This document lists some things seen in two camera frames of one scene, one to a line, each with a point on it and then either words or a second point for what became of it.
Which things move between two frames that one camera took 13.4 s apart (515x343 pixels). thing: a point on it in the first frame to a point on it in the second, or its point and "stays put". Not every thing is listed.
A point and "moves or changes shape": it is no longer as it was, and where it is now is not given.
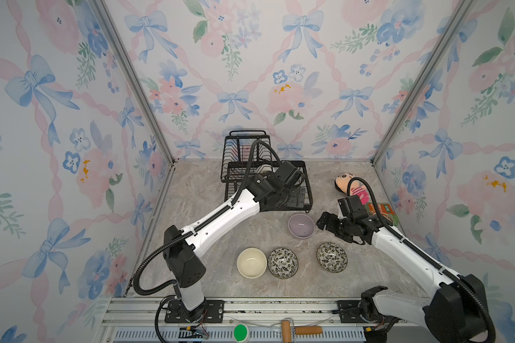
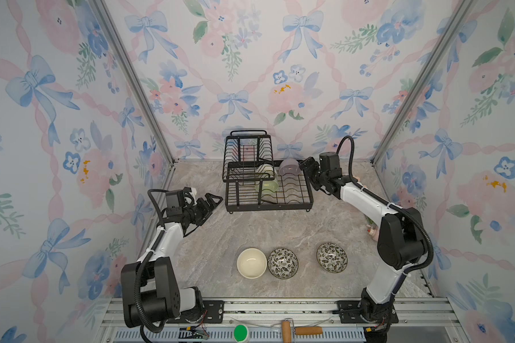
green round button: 240,332 stays put
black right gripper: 329,226 to 308,171
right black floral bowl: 332,257 stays put
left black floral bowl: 282,263 stays put
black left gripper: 297,199 to 206,209
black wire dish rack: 286,188 stays put
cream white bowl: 252,263 stays put
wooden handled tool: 297,330 stays put
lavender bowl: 301,226 moves or changes shape
